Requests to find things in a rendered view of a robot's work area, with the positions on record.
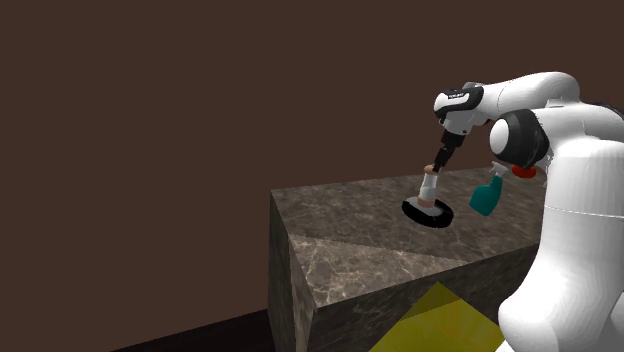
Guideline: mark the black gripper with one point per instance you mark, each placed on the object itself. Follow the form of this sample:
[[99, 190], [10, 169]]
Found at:
[[451, 144]]

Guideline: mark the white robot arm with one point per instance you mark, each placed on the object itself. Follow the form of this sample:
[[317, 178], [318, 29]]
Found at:
[[575, 234]]

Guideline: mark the teal spray bottle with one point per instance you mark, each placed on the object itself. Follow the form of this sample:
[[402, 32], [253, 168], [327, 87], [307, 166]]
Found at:
[[486, 197]]

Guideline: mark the red round thing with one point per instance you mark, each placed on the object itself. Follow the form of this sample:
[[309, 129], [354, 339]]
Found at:
[[523, 171]]

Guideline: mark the black round dish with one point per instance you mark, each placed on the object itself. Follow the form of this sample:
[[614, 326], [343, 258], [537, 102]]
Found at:
[[434, 219]]

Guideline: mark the yellow robot stand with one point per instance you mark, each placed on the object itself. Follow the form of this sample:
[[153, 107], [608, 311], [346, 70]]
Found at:
[[438, 324]]

